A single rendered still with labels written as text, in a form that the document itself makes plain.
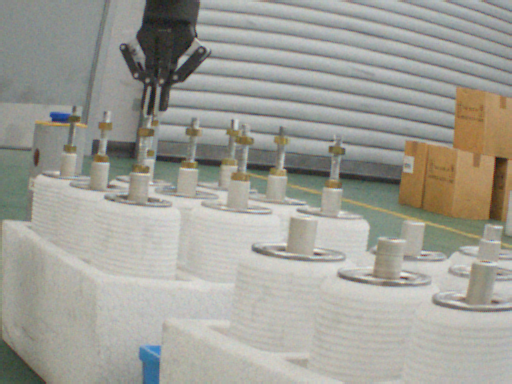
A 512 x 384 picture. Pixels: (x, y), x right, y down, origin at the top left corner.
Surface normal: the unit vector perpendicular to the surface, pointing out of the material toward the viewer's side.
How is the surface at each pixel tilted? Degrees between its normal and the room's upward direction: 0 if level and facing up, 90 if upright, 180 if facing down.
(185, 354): 90
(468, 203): 90
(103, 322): 90
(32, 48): 90
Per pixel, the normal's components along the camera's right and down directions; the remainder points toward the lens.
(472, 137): -0.91, -0.07
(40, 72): 0.37, 0.11
